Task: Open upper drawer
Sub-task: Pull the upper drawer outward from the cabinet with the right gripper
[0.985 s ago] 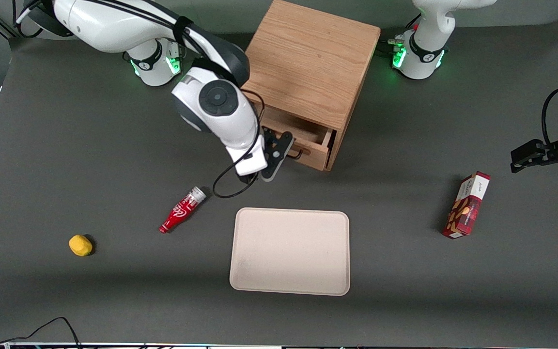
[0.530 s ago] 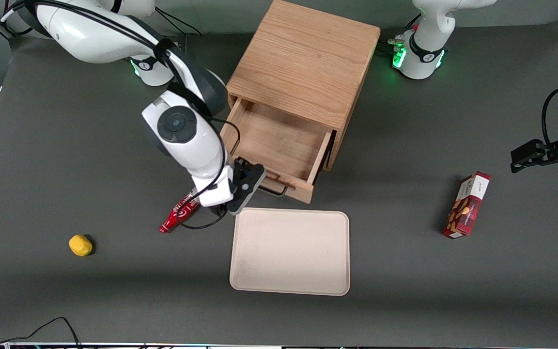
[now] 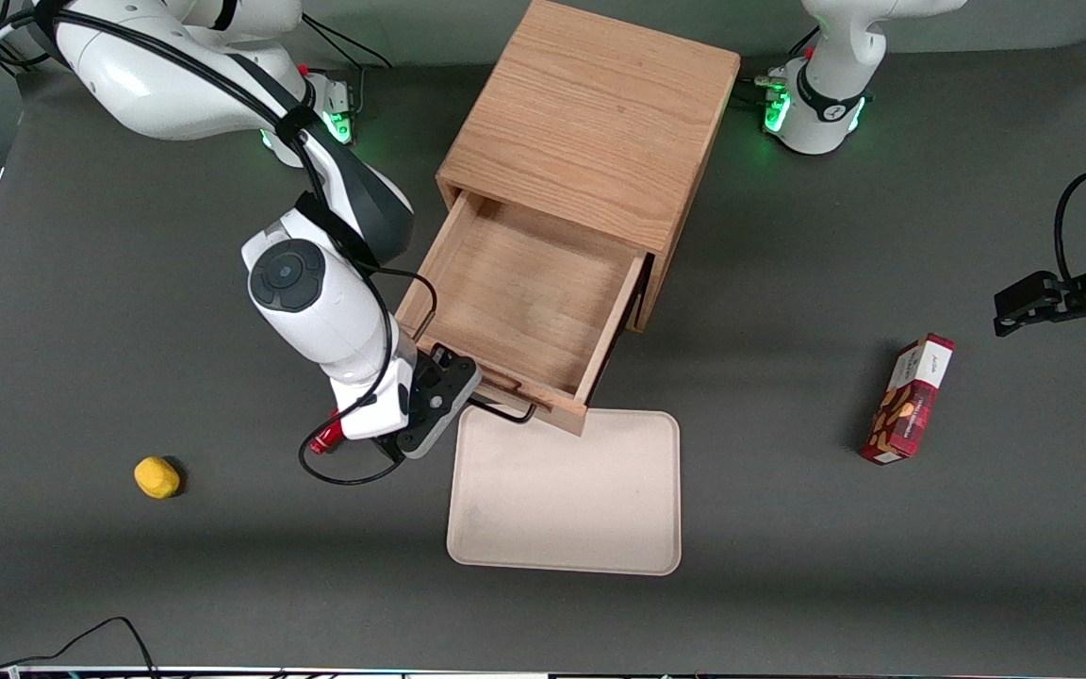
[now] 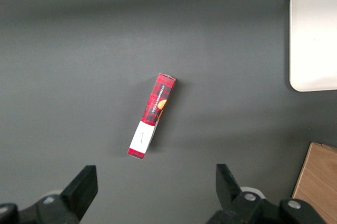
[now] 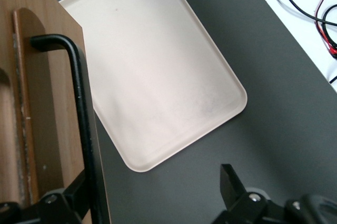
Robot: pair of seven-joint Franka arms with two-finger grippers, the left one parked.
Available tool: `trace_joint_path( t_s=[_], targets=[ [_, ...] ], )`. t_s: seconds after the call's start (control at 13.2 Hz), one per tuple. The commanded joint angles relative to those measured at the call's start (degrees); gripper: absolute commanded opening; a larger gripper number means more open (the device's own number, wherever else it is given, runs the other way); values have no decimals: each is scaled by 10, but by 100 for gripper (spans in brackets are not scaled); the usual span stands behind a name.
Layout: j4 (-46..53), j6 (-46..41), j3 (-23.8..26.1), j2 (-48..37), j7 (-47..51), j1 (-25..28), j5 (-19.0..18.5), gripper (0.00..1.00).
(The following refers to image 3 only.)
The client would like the black cable on table edge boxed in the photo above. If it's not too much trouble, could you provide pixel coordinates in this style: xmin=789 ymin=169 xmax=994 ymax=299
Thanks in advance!
xmin=0 ymin=594 xmax=163 ymax=679

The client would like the wooden drawer cabinet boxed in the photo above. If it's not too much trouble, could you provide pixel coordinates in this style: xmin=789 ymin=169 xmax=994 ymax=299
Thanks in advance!
xmin=436 ymin=0 xmax=742 ymax=332

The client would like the beige plastic tray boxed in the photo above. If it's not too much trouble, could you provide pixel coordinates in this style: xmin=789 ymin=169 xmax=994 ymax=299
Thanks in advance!
xmin=446 ymin=407 xmax=683 ymax=576

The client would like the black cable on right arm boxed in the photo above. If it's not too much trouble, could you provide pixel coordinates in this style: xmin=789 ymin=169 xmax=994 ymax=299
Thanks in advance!
xmin=0 ymin=0 xmax=440 ymax=488

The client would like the wooden drawer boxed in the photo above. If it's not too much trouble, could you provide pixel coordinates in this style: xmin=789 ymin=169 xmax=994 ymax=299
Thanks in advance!
xmin=395 ymin=189 xmax=653 ymax=437

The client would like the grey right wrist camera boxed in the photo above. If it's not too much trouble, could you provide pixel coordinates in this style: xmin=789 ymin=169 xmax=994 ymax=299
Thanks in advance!
xmin=396 ymin=358 xmax=485 ymax=461

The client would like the red cookie box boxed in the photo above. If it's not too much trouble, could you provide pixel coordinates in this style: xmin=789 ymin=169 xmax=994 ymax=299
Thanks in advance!
xmin=860 ymin=333 xmax=957 ymax=466

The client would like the black drawer handle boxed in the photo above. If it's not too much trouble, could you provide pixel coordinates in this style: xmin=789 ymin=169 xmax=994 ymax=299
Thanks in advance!
xmin=468 ymin=399 xmax=537 ymax=424

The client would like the black cable behind arm base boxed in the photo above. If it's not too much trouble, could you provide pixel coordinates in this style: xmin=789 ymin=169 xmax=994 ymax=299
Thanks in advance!
xmin=301 ymin=13 xmax=395 ymax=69

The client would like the yellow lemon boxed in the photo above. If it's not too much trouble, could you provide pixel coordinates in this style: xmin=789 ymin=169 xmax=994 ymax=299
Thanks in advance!
xmin=134 ymin=456 xmax=183 ymax=500

